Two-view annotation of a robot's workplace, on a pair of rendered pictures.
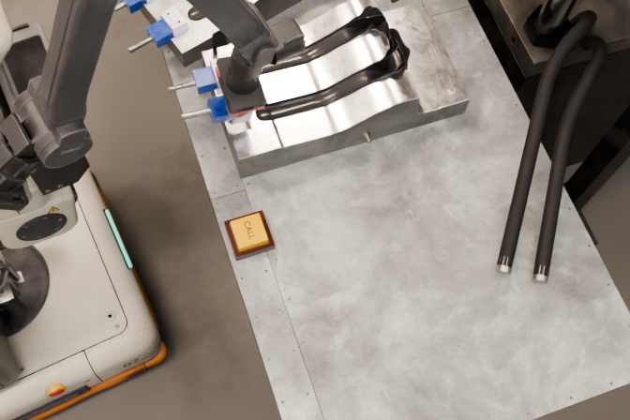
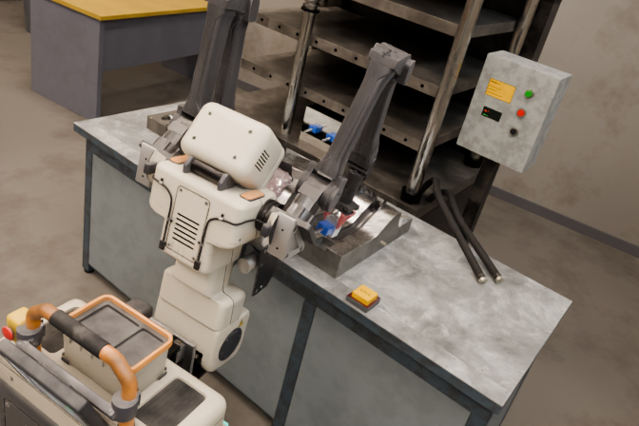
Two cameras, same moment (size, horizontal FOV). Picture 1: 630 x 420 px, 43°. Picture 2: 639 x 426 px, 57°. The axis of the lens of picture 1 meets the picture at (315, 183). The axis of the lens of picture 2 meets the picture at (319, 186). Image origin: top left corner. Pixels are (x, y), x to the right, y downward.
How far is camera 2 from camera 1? 130 cm
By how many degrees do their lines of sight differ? 44
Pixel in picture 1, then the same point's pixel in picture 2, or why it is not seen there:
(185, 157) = not seen: hidden behind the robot
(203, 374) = not seen: outside the picture
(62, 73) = (356, 131)
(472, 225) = (453, 270)
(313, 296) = (416, 317)
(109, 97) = not seen: hidden behind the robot
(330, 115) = (364, 232)
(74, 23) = (375, 93)
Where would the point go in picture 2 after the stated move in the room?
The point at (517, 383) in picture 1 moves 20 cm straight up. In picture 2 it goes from (531, 322) to (554, 275)
